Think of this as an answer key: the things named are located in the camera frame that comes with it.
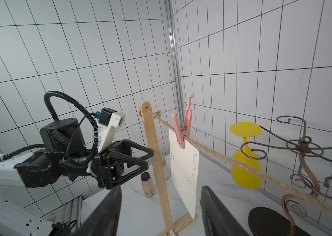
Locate pink clothespin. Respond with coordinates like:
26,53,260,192
171,95,193,149

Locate small beige jar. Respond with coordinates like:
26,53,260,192
161,156,171,181

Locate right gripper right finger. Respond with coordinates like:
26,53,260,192
200,185,249,236

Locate jute string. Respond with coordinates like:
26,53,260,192
138,108,332,225

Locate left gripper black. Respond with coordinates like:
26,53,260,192
90,139,154,189

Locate wooden string rack frame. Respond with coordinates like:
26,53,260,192
140,101,197,236

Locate aluminium mounting rail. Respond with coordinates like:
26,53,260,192
41,195,83,233

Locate small bottle black cap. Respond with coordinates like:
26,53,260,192
140,172,155,198

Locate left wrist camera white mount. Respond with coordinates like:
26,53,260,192
94,108,125,152

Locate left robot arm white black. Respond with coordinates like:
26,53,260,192
0,90,154,236

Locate white postcard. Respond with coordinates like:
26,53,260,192
169,129,199,218

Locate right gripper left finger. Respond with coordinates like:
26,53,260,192
72,186,122,236

